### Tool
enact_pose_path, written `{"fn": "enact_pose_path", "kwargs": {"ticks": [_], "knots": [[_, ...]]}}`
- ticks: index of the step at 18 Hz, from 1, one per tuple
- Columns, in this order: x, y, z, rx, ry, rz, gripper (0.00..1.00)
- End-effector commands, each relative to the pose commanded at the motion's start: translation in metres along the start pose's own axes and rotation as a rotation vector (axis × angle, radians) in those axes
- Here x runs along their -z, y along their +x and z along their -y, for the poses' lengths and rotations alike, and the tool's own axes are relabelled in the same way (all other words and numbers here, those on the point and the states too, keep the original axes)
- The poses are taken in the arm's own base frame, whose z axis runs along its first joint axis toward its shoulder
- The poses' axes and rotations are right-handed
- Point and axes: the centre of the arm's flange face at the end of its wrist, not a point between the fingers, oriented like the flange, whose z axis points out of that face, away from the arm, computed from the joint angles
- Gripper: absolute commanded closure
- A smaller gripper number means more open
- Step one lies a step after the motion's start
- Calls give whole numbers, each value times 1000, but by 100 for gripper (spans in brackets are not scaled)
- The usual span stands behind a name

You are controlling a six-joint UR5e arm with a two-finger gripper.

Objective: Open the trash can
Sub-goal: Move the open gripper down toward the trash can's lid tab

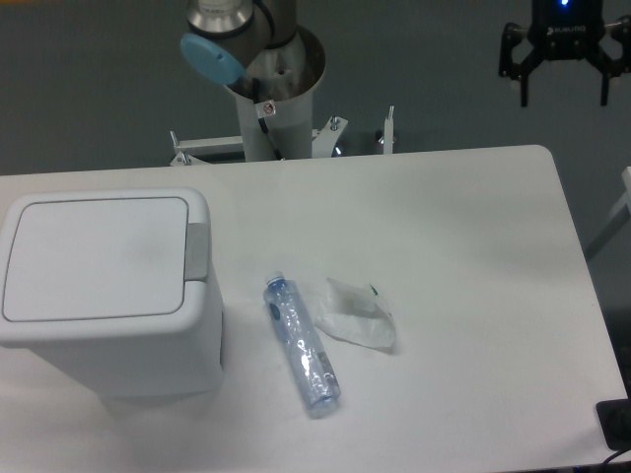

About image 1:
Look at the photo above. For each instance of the grey trash can push button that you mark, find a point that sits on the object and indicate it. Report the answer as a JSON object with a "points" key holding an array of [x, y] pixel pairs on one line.
{"points": [[197, 252]]}

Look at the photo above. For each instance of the white trash can body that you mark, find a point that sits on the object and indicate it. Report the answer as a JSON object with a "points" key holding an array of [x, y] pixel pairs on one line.
{"points": [[138, 356]]}

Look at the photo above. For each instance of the crumpled white plastic bag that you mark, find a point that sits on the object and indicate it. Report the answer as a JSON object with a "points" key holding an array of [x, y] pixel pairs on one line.
{"points": [[356, 315]]}

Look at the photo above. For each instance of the white trash can lid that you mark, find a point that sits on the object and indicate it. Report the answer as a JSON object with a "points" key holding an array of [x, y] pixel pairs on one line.
{"points": [[94, 259]]}

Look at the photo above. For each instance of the white frame at right edge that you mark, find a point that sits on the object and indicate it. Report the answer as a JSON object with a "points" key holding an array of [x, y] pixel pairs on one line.
{"points": [[616, 218]]}

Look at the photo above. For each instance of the black device at table edge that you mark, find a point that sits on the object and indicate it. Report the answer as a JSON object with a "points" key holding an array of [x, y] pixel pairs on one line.
{"points": [[614, 419]]}

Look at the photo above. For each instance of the clear plastic water bottle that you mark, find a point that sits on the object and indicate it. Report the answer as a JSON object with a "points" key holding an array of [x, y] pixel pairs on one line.
{"points": [[311, 367]]}

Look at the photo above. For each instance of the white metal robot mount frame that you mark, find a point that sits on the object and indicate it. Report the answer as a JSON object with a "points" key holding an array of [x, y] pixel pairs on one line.
{"points": [[270, 131]]}

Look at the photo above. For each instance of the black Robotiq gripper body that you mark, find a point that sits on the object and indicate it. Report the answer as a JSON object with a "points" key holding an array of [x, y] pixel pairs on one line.
{"points": [[565, 30]]}

